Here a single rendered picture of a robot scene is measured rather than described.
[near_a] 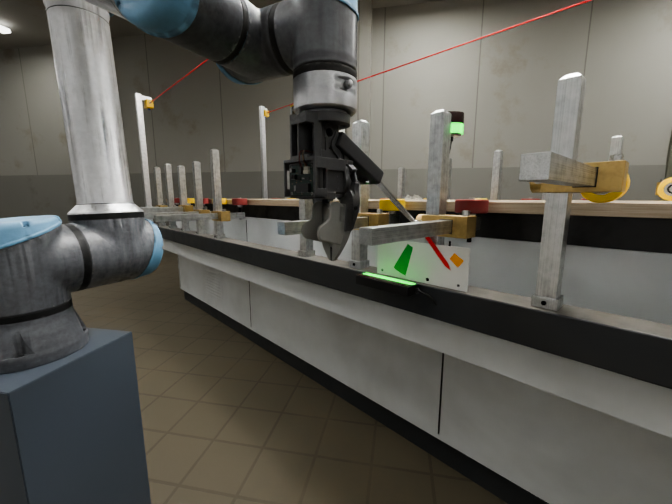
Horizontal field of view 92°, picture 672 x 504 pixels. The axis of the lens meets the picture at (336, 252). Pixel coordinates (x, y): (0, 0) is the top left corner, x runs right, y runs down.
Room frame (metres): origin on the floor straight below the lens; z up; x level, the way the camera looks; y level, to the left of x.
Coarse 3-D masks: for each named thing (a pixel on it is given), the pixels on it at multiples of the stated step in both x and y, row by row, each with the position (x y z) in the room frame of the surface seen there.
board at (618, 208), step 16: (368, 208) 1.14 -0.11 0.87; (416, 208) 1.00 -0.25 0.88; (448, 208) 0.92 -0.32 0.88; (496, 208) 0.83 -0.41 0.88; (512, 208) 0.80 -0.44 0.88; (528, 208) 0.78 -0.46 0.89; (576, 208) 0.71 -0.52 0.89; (592, 208) 0.69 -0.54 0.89; (608, 208) 0.67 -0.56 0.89; (624, 208) 0.65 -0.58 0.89; (640, 208) 0.63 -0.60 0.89; (656, 208) 0.62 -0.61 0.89
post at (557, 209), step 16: (560, 80) 0.61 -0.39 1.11; (576, 80) 0.59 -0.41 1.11; (560, 96) 0.61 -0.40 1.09; (576, 96) 0.59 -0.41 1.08; (560, 112) 0.60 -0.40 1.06; (576, 112) 0.59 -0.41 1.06; (560, 128) 0.60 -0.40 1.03; (576, 128) 0.59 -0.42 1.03; (560, 144) 0.60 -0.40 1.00; (576, 144) 0.60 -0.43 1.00; (576, 160) 0.61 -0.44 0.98; (544, 208) 0.61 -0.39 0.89; (560, 208) 0.59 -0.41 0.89; (544, 224) 0.61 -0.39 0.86; (560, 224) 0.59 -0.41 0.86; (544, 240) 0.61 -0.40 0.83; (560, 240) 0.59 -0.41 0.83; (544, 256) 0.60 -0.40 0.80; (560, 256) 0.59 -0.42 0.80; (544, 272) 0.60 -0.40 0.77; (560, 272) 0.59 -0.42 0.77; (544, 288) 0.60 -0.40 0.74; (560, 288) 0.61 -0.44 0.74
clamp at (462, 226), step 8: (424, 216) 0.79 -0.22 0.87; (432, 216) 0.77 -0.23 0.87; (440, 216) 0.76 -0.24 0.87; (448, 216) 0.74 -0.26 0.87; (456, 216) 0.73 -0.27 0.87; (464, 216) 0.72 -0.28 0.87; (472, 216) 0.73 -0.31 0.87; (456, 224) 0.73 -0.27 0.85; (464, 224) 0.71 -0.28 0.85; (472, 224) 0.73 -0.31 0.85; (456, 232) 0.73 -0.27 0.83; (464, 232) 0.71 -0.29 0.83; (472, 232) 0.73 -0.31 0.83
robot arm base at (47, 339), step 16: (64, 304) 0.63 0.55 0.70; (0, 320) 0.55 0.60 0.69; (16, 320) 0.56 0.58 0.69; (32, 320) 0.57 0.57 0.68; (48, 320) 0.59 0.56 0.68; (64, 320) 0.62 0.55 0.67; (80, 320) 0.67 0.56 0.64; (0, 336) 0.54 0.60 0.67; (16, 336) 0.55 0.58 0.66; (32, 336) 0.57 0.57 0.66; (48, 336) 0.58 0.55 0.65; (64, 336) 0.60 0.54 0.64; (80, 336) 0.63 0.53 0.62; (0, 352) 0.54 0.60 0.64; (16, 352) 0.55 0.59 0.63; (32, 352) 0.56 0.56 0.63; (48, 352) 0.57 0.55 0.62; (64, 352) 0.59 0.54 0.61; (0, 368) 0.53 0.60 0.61; (16, 368) 0.54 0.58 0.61
